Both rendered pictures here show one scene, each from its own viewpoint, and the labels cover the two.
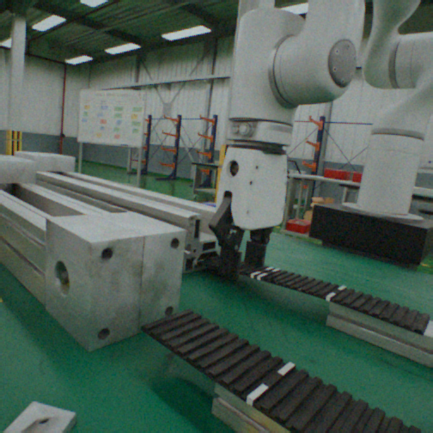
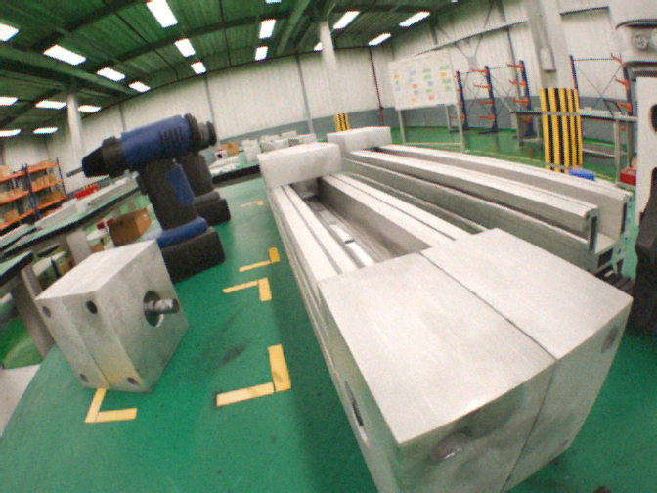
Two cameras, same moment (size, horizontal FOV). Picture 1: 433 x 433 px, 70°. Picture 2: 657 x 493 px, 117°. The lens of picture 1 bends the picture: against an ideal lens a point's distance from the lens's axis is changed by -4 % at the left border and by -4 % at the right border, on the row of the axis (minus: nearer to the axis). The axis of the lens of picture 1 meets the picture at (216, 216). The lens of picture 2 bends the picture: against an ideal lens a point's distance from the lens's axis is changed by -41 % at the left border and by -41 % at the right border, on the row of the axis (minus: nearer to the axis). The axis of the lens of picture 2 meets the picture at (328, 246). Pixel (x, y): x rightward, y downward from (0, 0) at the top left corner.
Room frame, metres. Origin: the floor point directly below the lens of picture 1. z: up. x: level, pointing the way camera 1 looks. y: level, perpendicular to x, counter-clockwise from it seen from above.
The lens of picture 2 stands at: (0.20, 0.07, 0.94)
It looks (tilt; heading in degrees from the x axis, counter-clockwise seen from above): 21 degrees down; 40
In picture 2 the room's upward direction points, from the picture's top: 11 degrees counter-clockwise
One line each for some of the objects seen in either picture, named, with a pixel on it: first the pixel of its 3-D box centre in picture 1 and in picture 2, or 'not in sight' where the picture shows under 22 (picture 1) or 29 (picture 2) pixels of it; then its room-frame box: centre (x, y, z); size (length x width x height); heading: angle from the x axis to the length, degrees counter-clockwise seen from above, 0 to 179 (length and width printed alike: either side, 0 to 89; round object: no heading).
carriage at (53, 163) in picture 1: (43, 166); (358, 144); (0.89, 0.50, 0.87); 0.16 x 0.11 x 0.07; 50
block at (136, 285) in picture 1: (125, 268); (487, 372); (0.31, 0.09, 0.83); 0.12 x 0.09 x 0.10; 140
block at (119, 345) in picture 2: not in sight; (123, 314); (0.24, 0.36, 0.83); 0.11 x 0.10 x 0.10; 126
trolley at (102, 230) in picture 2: not in sight; (98, 214); (1.30, 5.39, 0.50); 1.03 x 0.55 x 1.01; 55
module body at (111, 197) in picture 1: (83, 197); (407, 175); (0.73, 0.31, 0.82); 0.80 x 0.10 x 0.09; 50
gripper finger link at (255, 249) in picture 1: (260, 246); not in sight; (0.46, -0.07, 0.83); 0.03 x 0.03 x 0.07; 50
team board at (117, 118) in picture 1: (109, 143); (425, 106); (6.10, 2.15, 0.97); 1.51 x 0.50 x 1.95; 70
